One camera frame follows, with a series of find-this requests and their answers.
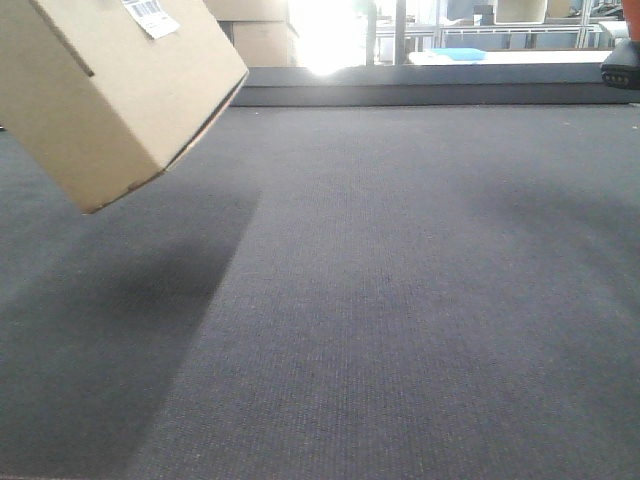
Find orange black barcode scanner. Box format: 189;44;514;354
600;0;639;91

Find brown cardboard box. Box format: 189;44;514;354
1;1;248;213

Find stacked cardboard boxes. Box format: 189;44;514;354
205;0;300;67

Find white shipping label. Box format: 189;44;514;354
121;0;180;40

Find blue tray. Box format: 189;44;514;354
430;47;487;62

